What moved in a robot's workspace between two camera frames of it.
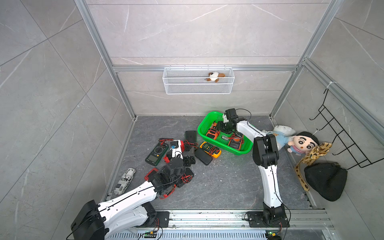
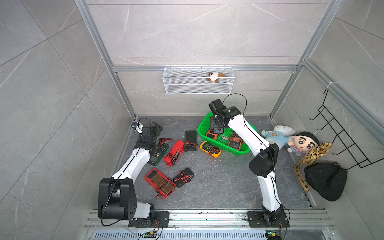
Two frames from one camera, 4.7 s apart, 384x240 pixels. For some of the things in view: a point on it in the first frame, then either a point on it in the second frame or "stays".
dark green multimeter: (156, 154) stays
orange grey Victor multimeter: (235, 143) stays
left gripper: (181, 160) -> (156, 131)
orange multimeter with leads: (213, 132) stays
